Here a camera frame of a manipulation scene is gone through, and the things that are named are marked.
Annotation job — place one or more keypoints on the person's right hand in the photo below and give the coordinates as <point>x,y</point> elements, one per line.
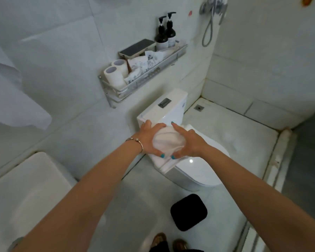
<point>194,144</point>

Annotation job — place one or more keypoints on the person's left hand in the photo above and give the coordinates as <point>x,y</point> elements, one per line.
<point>145,139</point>

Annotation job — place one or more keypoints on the white cleaning cloth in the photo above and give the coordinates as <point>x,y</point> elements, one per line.
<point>168,141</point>

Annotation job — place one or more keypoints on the black plastic waste bin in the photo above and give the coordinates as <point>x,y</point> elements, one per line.
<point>189,212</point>

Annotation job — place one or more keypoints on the person's left forearm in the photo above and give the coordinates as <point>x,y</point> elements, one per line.
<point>81,202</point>

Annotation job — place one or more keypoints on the person's right forearm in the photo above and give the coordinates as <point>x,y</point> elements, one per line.
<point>265,204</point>

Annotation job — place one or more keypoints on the person's left beige sandal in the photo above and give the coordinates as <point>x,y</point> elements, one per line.
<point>158,238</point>

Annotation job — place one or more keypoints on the person's beige sandal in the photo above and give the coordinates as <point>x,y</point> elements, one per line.
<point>179,244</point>
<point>158,238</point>

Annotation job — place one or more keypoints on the person's right beige sandal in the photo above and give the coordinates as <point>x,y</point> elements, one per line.
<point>179,244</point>

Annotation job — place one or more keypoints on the person's black trousers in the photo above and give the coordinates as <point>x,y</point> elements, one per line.
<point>160,248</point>

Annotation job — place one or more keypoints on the narrow white hanging towel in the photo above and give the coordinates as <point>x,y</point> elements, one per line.
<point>10,107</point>

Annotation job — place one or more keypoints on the white toilet seat lid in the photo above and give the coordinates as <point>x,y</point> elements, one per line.
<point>199,170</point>

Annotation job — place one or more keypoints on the square floor drain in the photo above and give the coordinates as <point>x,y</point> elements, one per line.
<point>199,107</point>

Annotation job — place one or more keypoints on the chrome toilet flush button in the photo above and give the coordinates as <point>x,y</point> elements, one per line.
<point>164,103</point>

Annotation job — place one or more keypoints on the white toilet paper roll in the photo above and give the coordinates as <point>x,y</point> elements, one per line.
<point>115,78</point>
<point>122,66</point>

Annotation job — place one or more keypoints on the white toiletry packets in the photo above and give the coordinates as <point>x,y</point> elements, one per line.
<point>139,66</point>

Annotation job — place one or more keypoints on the white door threshold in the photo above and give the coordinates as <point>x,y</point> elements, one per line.
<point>281,154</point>

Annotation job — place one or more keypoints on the dark flat box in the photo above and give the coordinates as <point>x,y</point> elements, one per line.
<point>136,48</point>

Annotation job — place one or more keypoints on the black pump bottle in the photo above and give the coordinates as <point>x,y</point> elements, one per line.
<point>171,32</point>
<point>161,36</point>

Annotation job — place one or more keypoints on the white sink basin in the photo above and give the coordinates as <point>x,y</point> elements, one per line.
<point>29,194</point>

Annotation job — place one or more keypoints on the metal wall shelf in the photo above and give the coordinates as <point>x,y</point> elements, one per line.
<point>147,77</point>

